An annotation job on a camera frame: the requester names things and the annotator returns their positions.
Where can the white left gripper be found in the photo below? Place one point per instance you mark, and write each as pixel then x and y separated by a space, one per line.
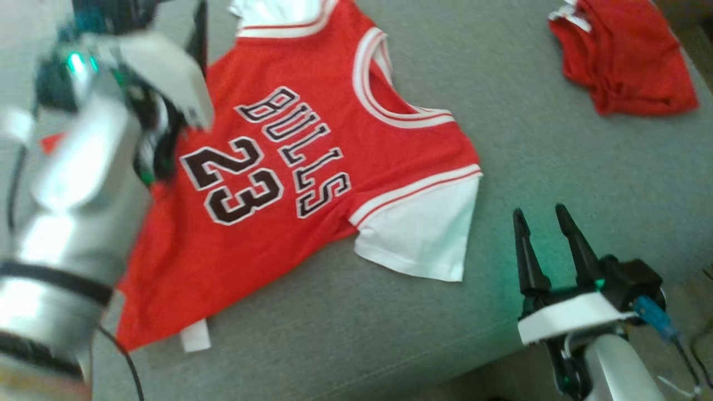
pixel 167 72

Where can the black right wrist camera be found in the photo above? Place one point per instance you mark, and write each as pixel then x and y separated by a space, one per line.
pixel 632 281

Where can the teal left camera plug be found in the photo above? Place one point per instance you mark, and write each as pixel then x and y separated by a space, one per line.
pixel 92 22

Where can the blue right camera plug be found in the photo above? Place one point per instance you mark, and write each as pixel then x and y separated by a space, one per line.
pixel 657 320

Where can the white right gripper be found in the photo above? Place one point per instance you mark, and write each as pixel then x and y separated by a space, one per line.
pixel 574 317

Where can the grey fabric sofa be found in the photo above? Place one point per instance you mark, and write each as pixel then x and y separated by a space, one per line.
pixel 557 184

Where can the red basketball shorts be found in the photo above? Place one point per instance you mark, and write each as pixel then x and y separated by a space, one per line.
pixel 624 61

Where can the red Bulls 23 jersey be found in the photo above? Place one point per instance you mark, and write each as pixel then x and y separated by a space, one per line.
pixel 312 139

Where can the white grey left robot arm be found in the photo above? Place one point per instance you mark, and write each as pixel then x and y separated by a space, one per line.
pixel 72 223

